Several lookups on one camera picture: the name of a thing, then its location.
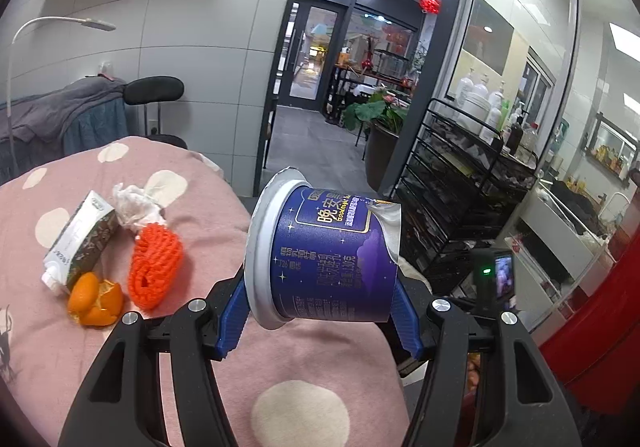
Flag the red cabinet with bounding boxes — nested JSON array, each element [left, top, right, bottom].
[[540, 204, 639, 415]]

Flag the white tissue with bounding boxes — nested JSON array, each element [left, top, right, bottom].
[[112, 182, 166, 233]]

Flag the grey clothes on chair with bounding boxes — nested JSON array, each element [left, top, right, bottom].
[[1, 76, 129, 144]]

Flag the white floor lamp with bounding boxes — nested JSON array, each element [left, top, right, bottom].
[[4, 16, 116, 179]]

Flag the phone on stand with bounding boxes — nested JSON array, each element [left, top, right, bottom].
[[472, 248, 516, 316]]

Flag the black office chair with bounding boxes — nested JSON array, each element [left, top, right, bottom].
[[122, 75, 188, 150]]

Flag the black metal rack shelf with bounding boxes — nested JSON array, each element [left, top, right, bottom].
[[394, 98, 535, 295]]

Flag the orange peel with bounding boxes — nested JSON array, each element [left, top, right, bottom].
[[67, 271, 124, 328]]

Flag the blue yogurt cup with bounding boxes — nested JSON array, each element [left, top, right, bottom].
[[244, 167, 401, 330]]

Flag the pink dotted bed blanket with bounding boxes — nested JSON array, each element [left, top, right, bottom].
[[1, 137, 409, 446]]

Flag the white milk carton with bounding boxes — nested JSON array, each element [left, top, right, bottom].
[[41, 190, 118, 295]]

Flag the green potted plant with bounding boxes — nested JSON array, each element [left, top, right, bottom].
[[343, 89, 409, 135]]

